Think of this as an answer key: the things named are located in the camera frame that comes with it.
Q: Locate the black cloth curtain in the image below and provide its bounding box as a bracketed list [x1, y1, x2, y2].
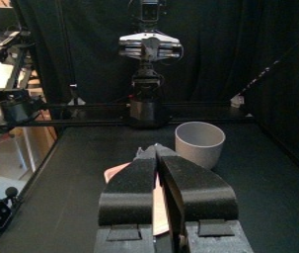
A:
[12, 0, 299, 181]

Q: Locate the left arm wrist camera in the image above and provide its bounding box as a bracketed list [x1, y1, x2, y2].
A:
[137, 0, 161, 24]

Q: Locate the wooden cabinet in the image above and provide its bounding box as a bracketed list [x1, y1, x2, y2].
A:
[5, 110, 58, 181]

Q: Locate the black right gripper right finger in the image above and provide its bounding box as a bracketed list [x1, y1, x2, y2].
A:
[153, 142, 240, 222]

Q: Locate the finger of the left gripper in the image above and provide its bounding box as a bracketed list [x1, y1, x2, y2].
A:
[140, 38, 150, 63]
[149, 38, 161, 63]

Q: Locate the black frame rail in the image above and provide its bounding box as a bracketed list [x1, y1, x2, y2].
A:
[21, 102, 255, 127]

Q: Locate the striped cable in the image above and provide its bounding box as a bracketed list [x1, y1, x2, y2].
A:
[237, 31, 299, 97]

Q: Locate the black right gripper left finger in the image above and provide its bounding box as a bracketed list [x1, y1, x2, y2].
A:
[96, 144, 157, 227]

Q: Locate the white corner bracket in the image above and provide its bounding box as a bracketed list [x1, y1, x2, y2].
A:
[65, 83, 86, 107]
[229, 93, 247, 109]

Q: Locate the grey cup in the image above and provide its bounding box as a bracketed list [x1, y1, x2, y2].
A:
[173, 121, 227, 170]

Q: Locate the pink plate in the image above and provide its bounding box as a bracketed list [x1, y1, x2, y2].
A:
[102, 161, 171, 237]

